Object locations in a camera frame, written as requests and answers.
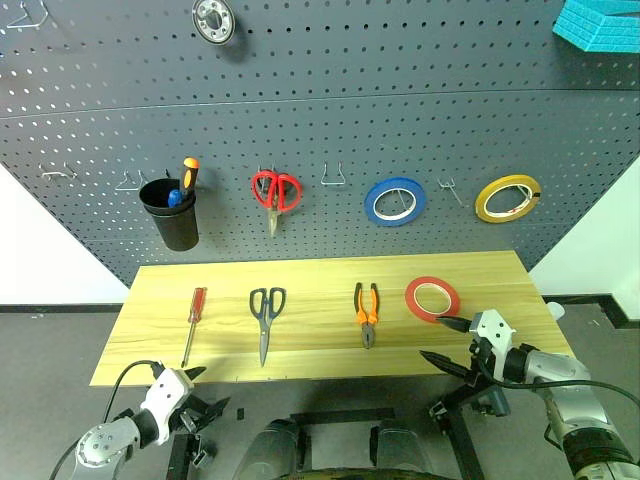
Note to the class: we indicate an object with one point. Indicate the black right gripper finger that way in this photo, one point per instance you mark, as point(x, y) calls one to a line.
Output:
point(450, 367)
point(457, 324)

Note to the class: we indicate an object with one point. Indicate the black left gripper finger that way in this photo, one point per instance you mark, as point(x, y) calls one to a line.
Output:
point(212, 408)
point(196, 373)

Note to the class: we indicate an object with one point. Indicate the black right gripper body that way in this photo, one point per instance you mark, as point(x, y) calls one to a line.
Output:
point(487, 370)

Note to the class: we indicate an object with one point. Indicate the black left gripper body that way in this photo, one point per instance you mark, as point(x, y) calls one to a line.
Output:
point(187, 415)

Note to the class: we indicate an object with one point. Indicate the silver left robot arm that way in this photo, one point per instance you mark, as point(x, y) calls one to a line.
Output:
point(100, 445)

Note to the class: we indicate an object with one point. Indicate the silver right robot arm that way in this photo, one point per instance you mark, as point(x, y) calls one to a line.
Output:
point(575, 400)

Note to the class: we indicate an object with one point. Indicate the grey metal pegboard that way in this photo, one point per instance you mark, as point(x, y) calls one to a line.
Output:
point(320, 115)

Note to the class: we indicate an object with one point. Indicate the red tape roll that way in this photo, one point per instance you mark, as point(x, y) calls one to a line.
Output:
point(413, 300)

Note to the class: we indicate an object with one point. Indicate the dark rounded shape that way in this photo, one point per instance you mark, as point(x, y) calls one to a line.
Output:
point(405, 447)
point(272, 450)

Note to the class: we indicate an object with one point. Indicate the small white plastic object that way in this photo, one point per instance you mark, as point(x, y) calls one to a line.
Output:
point(555, 310)

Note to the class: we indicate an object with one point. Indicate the yellow tape roll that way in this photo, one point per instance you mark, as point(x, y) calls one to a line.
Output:
point(483, 204)

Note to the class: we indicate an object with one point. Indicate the blue tape roll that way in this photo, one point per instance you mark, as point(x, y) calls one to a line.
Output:
point(371, 205)

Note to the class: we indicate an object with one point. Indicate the black plastic cup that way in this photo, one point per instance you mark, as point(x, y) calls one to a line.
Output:
point(175, 225)

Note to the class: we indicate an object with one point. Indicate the orange and black screwdriver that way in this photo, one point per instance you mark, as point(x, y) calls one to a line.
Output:
point(189, 175)

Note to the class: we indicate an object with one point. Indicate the teal foam block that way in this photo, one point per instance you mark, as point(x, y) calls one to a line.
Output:
point(597, 30)

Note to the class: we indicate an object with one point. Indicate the round chrome metal disc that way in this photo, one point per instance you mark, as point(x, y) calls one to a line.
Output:
point(213, 20)

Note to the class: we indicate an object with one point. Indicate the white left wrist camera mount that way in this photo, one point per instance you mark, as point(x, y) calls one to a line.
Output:
point(167, 400)

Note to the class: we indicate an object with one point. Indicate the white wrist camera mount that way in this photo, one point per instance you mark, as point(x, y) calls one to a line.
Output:
point(495, 327)
point(167, 400)

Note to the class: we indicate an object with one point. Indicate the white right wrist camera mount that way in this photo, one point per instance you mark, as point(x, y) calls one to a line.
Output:
point(495, 327)

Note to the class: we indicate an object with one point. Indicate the black metal table frame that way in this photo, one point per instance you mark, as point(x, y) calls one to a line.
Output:
point(460, 440)

